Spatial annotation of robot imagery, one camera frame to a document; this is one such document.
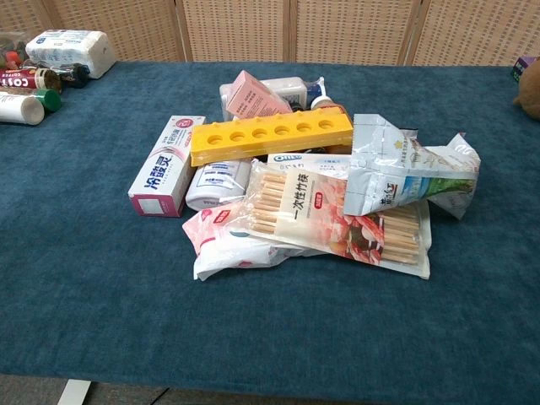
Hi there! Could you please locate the white pink plastic pouch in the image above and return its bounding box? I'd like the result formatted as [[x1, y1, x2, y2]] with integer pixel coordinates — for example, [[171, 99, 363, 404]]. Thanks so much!
[[181, 201, 326, 281]]

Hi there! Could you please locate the silver white snack bag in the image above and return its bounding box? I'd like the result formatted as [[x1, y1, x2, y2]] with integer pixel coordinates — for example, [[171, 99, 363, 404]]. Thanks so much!
[[343, 112, 482, 220]]

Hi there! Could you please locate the bag of colourful items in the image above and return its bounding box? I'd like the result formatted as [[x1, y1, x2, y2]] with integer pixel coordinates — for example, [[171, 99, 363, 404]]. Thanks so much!
[[0, 31, 35, 71]]

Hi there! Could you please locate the disposable bamboo chopsticks pack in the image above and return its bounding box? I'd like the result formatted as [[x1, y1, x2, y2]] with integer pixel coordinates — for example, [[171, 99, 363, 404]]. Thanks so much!
[[227, 162, 433, 280]]

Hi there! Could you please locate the white round bottle blue label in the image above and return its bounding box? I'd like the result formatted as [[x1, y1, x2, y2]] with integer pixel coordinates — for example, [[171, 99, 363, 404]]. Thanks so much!
[[185, 159, 252, 212]]

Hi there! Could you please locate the white Oreo box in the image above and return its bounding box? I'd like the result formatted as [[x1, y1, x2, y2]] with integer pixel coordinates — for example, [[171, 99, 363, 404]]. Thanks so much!
[[267, 152, 354, 171]]

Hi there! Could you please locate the yellow plastic holed tray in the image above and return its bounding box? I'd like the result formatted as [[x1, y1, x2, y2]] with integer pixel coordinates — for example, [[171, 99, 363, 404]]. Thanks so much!
[[189, 106, 354, 169]]

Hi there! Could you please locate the pink cardboard box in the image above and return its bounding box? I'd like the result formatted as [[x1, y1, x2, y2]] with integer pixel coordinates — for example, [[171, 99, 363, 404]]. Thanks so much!
[[225, 69, 293, 122]]

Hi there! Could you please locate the pink white toothpaste box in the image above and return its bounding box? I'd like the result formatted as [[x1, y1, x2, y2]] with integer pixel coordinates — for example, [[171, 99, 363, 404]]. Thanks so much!
[[127, 115, 207, 219]]

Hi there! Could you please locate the white rectangular container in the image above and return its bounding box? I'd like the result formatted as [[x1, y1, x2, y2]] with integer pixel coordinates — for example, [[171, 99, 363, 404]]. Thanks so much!
[[258, 76, 307, 105]]

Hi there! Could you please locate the white translucent container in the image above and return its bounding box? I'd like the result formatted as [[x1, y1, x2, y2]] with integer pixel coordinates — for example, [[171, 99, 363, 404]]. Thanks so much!
[[218, 75, 327, 121]]

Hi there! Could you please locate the wooden folding screen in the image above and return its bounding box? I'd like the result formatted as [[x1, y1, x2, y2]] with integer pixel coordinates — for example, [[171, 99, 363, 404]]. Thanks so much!
[[0, 0, 540, 68]]

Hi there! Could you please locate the blue table cloth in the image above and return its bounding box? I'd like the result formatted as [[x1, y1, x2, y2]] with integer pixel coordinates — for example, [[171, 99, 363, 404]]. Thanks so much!
[[0, 61, 540, 392]]

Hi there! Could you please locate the green capped bottle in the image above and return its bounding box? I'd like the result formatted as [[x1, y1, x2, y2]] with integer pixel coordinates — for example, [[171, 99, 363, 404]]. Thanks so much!
[[35, 88, 63, 113]]

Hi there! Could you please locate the white tissue pack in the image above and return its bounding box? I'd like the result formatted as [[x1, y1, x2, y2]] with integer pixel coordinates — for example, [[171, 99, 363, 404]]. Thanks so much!
[[24, 29, 117, 80]]

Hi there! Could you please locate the white tube bottle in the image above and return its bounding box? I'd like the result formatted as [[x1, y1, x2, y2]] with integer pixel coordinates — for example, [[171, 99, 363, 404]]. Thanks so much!
[[0, 90, 46, 127]]

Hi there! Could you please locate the white table leg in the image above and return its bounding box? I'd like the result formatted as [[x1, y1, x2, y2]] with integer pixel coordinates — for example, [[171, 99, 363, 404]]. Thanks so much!
[[51, 378, 92, 405]]

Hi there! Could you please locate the Costa coffee bottle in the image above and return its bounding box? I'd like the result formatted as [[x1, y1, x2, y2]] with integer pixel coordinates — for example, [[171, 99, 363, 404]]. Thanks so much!
[[0, 67, 63, 95]]

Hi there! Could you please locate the purple green box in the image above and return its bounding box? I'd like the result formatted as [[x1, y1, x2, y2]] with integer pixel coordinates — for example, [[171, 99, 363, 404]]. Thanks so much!
[[510, 54, 539, 82]]

